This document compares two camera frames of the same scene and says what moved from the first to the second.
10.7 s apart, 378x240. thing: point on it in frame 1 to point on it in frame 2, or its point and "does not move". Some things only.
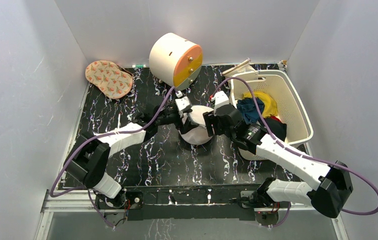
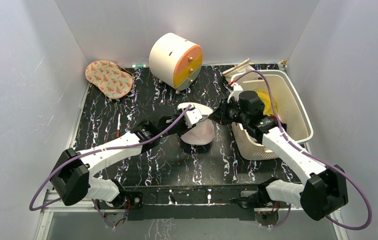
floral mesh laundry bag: x=113 y=81 does not move
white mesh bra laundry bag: x=199 y=135 does not move
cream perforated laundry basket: x=291 y=109 does not move
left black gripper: x=188 y=125 to x=185 y=128
